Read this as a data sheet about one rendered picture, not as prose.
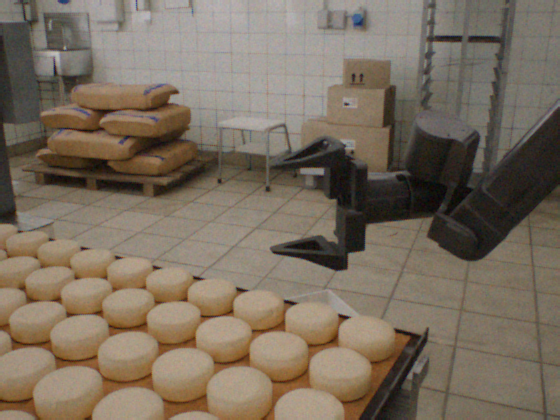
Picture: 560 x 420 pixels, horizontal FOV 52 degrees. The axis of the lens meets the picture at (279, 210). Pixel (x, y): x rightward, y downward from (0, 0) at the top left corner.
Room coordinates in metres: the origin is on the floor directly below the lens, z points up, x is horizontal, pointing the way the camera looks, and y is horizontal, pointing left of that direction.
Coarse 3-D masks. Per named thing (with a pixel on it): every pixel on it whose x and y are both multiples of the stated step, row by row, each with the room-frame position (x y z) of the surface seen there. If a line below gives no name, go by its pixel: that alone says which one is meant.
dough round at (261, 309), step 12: (240, 300) 0.51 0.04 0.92; (252, 300) 0.51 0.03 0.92; (264, 300) 0.51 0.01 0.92; (276, 300) 0.51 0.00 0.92; (240, 312) 0.49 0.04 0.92; (252, 312) 0.49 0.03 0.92; (264, 312) 0.49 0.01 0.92; (276, 312) 0.49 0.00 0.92; (252, 324) 0.48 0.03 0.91; (264, 324) 0.48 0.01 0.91; (276, 324) 0.49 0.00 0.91
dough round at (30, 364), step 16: (16, 352) 0.42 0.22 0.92; (32, 352) 0.42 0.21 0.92; (48, 352) 0.42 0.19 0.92; (0, 368) 0.39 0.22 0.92; (16, 368) 0.39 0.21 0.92; (32, 368) 0.39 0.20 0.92; (48, 368) 0.40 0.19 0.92; (0, 384) 0.38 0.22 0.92; (16, 384) 0.38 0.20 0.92; (32, 384) 0.38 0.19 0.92; (16, 400) 0.38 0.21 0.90
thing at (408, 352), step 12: (240, 288) 0.57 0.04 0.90; (288, 300) 0.54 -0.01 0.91; (420, 336) 0.47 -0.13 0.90; (408, 348) 0.46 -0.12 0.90; (420, 348) 0.45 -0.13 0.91; (396, 360) 0.44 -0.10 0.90; (408, 360) 0.42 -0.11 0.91; (396, 372) 0.42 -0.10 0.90; (408, 372) 0.42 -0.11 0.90; (384, 384) 0.40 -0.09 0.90; (396, 384) 0.39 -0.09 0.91; (384, 396) 0.39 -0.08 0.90; (372, 408) 0.37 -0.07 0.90; (384, 408) 0.36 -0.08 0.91
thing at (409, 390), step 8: (424, 360) 0.43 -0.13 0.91; (416, 368) 0.42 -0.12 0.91; (424, 368) 0.42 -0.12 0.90; (408, 376) 0.42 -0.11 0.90; (416, 376) 0.41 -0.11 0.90; (424, 376) 0.42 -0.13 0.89; (408, 384) 0.41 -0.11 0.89; (416, 384) 0.41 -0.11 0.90; (400, 392) 0.42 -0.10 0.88; (408, 392) 0.41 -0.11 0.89; (416, 392) 0.43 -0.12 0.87; (400, 400) 0.42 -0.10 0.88; (408, 400) 0.41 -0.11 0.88; (416, 400) 0.43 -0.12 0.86; (392, 408) 0.42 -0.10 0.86; (400, 408) 0.42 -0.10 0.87; (408, 408) 0.41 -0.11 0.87; (416, 408) 0.43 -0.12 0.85; (384, 416) 0.42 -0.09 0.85; (392, 416) 0.42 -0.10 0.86; (400, 416) 0.42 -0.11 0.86; (408, 416) 0.41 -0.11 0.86; (416, 416) 0.43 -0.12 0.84
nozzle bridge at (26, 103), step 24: (0, 24) 0.92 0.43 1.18; (24, 24) 0.96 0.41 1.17; (0, 48) 0.93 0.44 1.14; (24, 48) 0.95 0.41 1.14; (0, 72) 0.93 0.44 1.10; (24, 72) 0.95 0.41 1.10; (0, 96) 0.94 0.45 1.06; (24, 96) 0.94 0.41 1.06; (0, 120) 0.94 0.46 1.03; (24, 120) 0.94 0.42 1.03; (0, 144) 1.01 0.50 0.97; (0, 168) 1.00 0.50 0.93; (0, 192) 1.00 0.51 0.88
